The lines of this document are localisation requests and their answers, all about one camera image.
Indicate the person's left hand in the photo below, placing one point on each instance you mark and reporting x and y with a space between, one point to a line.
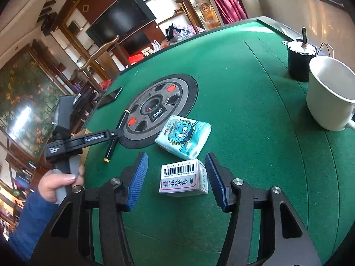
51 185

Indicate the teal white tissue pack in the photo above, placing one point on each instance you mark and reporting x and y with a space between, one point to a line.
183 135

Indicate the white mug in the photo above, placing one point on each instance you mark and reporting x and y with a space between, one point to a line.
330 99

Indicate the wooden wall shelf unit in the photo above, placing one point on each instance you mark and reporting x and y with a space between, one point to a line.
91 5

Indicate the black phone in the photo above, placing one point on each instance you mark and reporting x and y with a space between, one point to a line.
109 97

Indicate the pile of plastic bags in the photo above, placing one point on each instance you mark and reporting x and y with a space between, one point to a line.
180 33

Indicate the brown cardboard box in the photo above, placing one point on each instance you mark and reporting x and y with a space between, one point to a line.
86 132

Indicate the black television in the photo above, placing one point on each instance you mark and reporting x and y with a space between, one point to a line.
119 16

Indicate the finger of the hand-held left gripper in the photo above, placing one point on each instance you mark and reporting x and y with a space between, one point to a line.
102 137

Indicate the black gold-trimmed pen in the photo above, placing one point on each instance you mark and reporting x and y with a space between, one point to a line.
109 151

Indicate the round grey table centre plate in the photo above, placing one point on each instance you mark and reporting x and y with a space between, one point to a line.
177 88

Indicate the small white carton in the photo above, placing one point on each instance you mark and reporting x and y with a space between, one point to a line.
183 177

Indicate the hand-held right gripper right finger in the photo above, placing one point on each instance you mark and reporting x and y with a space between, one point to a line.
216 180

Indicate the red cloth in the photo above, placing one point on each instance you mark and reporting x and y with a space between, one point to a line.
227 2

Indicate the large framed floral painting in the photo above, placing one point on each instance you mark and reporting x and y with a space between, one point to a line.
25 102

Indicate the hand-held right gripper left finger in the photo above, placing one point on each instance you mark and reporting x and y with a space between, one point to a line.
138 180

